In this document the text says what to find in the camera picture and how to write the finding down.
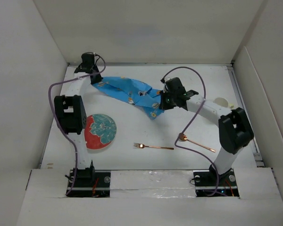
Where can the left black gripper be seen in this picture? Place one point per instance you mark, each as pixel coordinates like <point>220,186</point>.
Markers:
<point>97,79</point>

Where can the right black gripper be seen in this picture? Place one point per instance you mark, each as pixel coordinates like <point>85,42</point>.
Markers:
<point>163,106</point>

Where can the blue astronaut print cloth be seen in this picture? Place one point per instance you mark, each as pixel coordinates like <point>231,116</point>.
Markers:
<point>133,92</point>

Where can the copper fork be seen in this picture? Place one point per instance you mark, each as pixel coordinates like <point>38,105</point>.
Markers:
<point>141,146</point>

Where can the red and teal plate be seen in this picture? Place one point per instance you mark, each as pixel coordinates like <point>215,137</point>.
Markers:
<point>100,131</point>

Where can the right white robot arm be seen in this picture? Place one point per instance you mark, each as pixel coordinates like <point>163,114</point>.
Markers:
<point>234,128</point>

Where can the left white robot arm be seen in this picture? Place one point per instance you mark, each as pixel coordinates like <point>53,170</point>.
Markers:
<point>70,110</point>

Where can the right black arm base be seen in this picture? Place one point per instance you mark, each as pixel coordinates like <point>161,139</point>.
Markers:
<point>205,184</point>

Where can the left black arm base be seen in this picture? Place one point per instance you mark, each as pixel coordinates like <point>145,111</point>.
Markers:
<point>89,183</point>

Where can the metal rail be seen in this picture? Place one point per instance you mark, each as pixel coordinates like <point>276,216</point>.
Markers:
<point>133,189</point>

